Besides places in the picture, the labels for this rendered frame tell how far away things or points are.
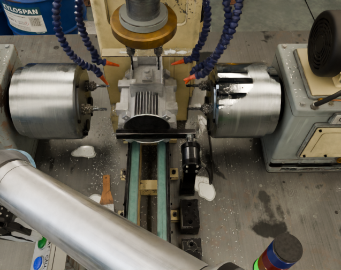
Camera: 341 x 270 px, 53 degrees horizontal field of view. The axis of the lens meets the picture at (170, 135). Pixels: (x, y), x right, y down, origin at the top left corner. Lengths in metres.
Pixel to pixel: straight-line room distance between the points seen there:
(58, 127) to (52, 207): 0.57
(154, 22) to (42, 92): 0.40
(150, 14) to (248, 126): 0.45
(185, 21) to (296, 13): 2.38
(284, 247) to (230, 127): 0.45
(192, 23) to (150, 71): 0.23
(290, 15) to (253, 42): 1.70
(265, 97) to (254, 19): 2.30
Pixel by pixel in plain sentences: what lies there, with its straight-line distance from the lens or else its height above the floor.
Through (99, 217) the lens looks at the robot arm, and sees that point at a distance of 0.50.
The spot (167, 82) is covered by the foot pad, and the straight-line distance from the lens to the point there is 1.15.
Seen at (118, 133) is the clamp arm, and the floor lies 1.03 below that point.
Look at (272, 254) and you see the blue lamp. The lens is 0.77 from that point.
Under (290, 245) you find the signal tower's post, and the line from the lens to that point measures 0.77.
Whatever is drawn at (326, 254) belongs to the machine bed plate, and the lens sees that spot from 1.26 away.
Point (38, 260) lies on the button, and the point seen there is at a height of 1.08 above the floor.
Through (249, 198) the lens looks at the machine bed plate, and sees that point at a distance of 1.25.
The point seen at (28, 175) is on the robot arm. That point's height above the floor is 1.39.
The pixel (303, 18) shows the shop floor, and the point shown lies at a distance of 3.47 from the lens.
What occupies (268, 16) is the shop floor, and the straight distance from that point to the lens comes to 3.39.
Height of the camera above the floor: 1.91
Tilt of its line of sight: 55 degrees down
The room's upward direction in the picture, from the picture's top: 1 degrees clockwise
